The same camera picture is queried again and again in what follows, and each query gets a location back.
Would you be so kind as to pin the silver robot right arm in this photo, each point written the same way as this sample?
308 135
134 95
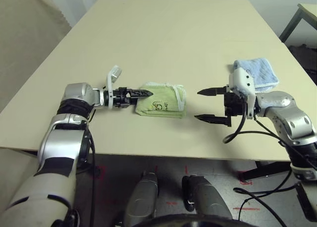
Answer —
289 113

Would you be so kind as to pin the beige fabric curtain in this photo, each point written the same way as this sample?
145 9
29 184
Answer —
27 39

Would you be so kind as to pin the beige side table black frame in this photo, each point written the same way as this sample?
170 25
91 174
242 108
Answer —
303 14

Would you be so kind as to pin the black table leg base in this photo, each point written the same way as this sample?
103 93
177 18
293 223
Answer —
262 172
88 171

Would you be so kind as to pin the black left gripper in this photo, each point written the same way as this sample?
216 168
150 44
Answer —
121 98

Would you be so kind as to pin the green towel with white trim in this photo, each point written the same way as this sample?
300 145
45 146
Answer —
161 101

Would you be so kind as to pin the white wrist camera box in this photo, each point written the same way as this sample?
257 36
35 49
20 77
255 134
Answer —
112 83
242 83

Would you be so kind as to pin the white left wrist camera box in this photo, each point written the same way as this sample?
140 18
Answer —
112 83

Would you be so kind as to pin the folded light blue towel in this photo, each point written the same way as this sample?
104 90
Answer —
262 73

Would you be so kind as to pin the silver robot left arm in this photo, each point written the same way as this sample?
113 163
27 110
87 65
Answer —
62 143

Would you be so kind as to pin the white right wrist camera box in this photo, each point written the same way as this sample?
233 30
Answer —
242 83

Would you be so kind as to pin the dark robot torso rim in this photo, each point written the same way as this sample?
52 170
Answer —
193 222

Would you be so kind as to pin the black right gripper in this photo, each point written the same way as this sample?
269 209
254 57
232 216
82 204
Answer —
234 104

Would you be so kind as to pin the grey robot left leg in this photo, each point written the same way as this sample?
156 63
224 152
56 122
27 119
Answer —
142 202

